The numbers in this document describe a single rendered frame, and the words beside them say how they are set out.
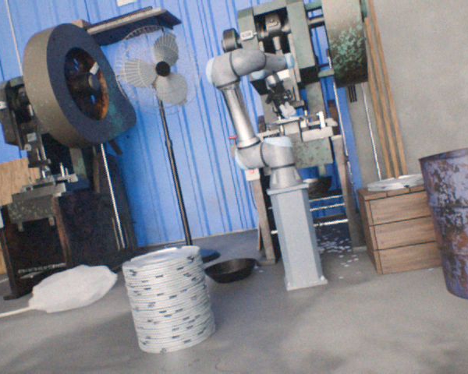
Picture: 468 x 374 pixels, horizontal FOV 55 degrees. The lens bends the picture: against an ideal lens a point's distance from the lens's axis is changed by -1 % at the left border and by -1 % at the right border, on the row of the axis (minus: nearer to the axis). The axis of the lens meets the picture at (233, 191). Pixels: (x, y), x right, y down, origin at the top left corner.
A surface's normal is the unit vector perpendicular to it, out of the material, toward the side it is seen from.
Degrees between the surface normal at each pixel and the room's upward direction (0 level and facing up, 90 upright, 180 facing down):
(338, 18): 106
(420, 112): 90
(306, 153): 90
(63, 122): 131
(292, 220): 90
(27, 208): 90
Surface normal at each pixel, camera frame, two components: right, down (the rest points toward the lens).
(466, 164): -0.68, 0.21
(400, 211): -0.18, 0.09
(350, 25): -0.14, 0.47
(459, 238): -0.85, 0.24
